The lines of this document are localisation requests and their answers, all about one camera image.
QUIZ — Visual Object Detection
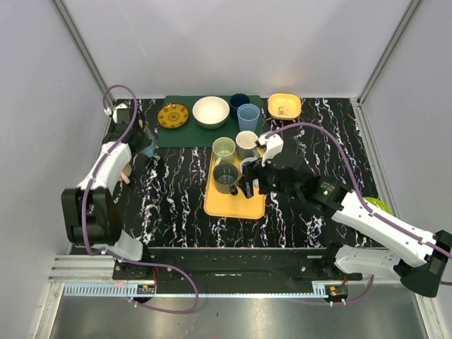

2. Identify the dark green mat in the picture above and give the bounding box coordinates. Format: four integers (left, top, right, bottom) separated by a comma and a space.
156, 95, 265, 148

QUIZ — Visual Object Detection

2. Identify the dark blue cup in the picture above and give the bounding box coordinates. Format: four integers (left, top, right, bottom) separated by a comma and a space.
229, 93, 250, 120

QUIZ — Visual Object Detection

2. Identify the sage green mug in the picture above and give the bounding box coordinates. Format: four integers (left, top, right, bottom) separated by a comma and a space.
212, 137, 236, 166

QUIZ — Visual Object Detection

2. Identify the dark teal mug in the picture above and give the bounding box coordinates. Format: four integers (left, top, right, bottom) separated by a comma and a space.
213, 163, 239, 196

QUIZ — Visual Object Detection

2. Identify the blue mug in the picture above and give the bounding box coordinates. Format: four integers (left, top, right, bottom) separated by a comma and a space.
138, 127, 157, 158

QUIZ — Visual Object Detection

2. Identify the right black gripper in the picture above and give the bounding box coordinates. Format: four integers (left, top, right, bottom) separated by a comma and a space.
237, 157, 301, 201

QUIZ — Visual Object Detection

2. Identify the yellow patterned plate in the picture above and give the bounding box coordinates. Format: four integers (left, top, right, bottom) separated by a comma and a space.
157, 102, 189, 129

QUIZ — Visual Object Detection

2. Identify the orange plastic tray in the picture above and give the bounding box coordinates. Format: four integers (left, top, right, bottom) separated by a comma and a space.
203, 155, 266, 220

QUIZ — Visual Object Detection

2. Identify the white bowl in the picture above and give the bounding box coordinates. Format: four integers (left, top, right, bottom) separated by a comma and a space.
192, 96, 230, 129

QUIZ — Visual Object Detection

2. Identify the grey faceted mug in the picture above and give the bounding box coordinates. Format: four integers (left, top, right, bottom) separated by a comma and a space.
235, 131, 261, 160

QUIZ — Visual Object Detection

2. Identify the left aluminium frame post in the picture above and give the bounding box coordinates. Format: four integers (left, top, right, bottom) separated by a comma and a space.
50, 0, 108, 94

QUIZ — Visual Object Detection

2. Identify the aluminium frame post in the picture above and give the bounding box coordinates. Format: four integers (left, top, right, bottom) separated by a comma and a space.
50, 0, 108, 94
357, 0, 423, 105

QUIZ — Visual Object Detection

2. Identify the white grey mug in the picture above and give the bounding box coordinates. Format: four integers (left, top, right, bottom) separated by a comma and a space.
239, 157, 256, 174

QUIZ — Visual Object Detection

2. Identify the pink mug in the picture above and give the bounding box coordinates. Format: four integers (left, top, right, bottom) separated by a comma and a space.
119, 164, 132, 184

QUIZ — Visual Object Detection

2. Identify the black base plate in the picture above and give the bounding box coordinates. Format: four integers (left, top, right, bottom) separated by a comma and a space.
112, 246, 364, 295

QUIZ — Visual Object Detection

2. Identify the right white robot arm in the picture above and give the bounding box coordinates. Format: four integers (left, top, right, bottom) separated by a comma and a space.
239, 159, 451, 298

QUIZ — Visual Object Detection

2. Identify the light blue plastic cup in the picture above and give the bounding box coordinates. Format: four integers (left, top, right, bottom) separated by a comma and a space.
237, 103, 261, 132

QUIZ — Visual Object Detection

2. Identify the lime green plate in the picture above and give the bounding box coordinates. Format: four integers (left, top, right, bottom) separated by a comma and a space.
364, 197, 393, 215

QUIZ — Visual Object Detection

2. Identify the yellow square bowl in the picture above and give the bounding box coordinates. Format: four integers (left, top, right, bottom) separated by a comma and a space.
268, 93, 302, 120

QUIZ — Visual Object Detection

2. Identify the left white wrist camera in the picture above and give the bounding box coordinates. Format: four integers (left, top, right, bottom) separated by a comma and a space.
104, 103, 129, 118

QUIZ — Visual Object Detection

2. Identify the right aluminium frame post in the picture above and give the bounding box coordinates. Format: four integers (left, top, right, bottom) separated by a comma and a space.
357, 0, 423, 105

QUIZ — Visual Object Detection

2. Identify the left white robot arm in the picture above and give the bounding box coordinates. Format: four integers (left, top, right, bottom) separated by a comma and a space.
61, 104, 156, 280

